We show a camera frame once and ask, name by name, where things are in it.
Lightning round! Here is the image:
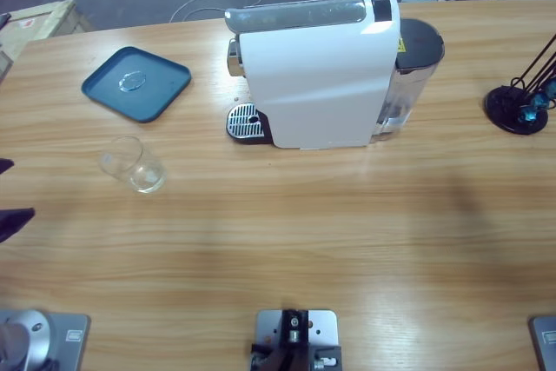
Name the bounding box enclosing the clear drinking glass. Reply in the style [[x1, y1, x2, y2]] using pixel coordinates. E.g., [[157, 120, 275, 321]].
[[98, 136, 168, 195]]

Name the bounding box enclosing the white capsule coffee machine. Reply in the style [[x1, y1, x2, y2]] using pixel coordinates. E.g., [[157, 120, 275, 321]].
[[224, 0, 403, 150]]

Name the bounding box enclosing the wooden crate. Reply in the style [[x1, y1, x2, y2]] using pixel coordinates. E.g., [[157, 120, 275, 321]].
[[0, 0, 95, 68]]

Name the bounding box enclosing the clear water tank black lid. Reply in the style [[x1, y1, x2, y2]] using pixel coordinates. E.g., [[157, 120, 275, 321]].
[[372, 17, 447, 142]]

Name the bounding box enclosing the silver coffee machine lever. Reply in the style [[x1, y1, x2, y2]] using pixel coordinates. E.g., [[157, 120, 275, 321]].
[[224, 0, 375, 36]]

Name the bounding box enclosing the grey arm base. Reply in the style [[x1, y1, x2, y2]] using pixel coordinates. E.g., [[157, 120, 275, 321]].
[[0, 308, 91, 371], [527, 315, 556, 371]]

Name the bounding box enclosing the black capsule holder stand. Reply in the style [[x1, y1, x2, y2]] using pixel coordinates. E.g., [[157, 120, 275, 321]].
[[484, 31, 556, 134]]

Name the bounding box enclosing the blue square plastic tray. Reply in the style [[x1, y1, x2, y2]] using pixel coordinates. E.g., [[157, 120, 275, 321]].
[[81, 45, 193, 124]]

